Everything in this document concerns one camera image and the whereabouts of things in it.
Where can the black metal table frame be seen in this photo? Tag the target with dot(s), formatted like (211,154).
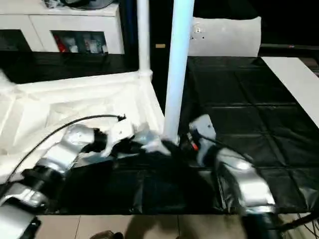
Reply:
(299,221)

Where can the white plastic table leg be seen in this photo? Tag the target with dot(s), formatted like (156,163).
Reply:
(177,62)
(144,32)
(3,78)

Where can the white flat board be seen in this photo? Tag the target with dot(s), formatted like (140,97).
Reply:
(296,82)

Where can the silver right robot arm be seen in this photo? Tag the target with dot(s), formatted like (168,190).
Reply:
(251,181)

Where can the white plastic table top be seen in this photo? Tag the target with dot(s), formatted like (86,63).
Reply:
(49,99)

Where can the white cabinet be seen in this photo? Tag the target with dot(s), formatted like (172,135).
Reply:
(74,20)

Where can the black mat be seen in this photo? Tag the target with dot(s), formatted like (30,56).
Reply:
(249,112)

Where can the small tan label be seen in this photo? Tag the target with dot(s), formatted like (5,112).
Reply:
(160,46)

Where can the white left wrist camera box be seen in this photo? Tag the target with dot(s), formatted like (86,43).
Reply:
(119,132)

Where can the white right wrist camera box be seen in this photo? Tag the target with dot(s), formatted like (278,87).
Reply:
(205,127)

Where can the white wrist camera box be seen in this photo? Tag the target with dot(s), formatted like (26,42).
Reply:
(119,132)
(205,127)

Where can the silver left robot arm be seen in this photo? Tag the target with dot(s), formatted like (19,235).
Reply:
(62,154)

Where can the red bottle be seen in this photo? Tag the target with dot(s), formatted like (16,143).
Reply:
(59,43)

